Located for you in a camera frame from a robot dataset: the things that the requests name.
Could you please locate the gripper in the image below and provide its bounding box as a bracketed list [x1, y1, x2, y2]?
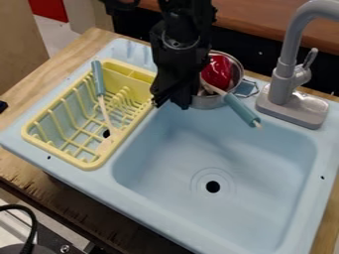
[148, 21, 214, 111]

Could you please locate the silver pot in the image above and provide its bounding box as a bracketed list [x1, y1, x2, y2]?
[189, 50, 262, 111]

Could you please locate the light blue toy sink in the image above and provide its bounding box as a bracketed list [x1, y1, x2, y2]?
[0, 37, 339, 254]

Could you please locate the red toy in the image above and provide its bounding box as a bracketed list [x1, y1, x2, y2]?
[199, 55, 236, 91]

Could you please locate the yellow dish rack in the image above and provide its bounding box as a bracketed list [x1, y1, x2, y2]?
[20, 59, 158, 172]

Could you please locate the grey tap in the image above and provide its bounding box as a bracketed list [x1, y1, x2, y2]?
[254, 0, 339, 131]

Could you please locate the wooden desk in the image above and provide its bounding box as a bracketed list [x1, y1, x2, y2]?
[109, 0, 339, 97]

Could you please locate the beige board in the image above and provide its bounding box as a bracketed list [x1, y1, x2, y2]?
[0, 0, 51, 96]

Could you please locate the blue handled white tool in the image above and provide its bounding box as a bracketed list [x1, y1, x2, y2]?
[89, 60, 118, 138]
[201, 80, 266, 130]

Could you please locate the black cable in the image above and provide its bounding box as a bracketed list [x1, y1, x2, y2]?
[0, 203, 41, 254]

